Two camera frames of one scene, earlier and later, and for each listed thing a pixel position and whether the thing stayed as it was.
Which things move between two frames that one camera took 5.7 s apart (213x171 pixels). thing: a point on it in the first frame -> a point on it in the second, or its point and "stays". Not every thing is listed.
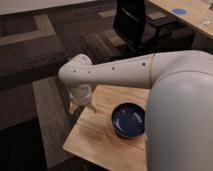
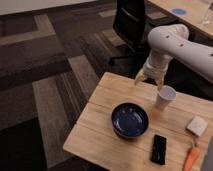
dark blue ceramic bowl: (128, 120) stays
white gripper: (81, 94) -> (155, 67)
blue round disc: (179, 11) stays
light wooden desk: (188, 12) stays
